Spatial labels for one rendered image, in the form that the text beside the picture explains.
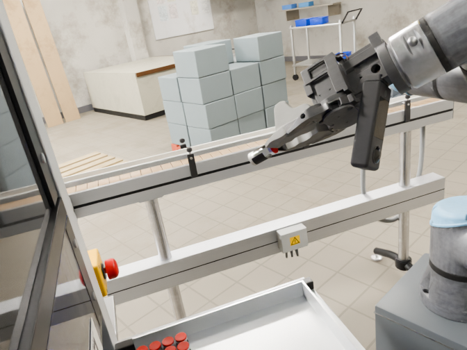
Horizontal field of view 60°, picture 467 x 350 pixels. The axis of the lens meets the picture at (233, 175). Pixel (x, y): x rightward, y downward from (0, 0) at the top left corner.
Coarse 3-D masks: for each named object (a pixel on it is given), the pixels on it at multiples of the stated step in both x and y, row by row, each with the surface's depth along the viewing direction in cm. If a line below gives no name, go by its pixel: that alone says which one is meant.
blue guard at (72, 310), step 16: (64, 240) 55; (64, 256) 52; (64, 272) 50; (80, 272) 60; (64, 288) 48; (80, 288) 57; (64, 304) 46; (80, 304) 54; (64, 320) 44; (80, 320) 51; (96, 320) 62; (48, 336) 37; (64, 336) 42; (80, 336) 49
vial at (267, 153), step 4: (260, 148) 63; (264, 148) 62; (268, 148) 62; (252, 152) 64; (256, 152) 63; (260, 152) 63; (264, 152) 62; (268, 152) 62; (272, 152) 62; (248, 156) 64; (252, 156) 63; (268, 156) 63; (252, 164) 64
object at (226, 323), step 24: (288, 288) 79; (216, 312) 76; (240, 312) 78; (264, 312) 78; (288, 312) 77; (312, 312) 76; (144, 336) 73; (168, 336) 74; (192, 336) 75; (216, 336) 74; (240, 336) 73; (264, 336) 72; (288, 336) 72; (312, 336) 71; (336, 336) 69
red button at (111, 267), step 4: (104, 260) 79; (108, 260) 79; (112, 260) 79; (108, 264) 78; (112, 264) 78; (116, 264) 79; (104, 268) 79; (108, 268) 78; (112, 268) 78; (116, 268) 78; (108, 272) 78; (112, 272) 78; (116, 272) 78; (108, 276) 78; (112, 276) 78; (116, 276) 79
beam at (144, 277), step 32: (384, 192) 186; (416, 192) 188; (288, 224) 172; (320, 224) 177; (352, 224) 182; (192, 256) 162; (224, 256) 167; (256, 256) 172; (128, 288) 157; (160, 288) 162
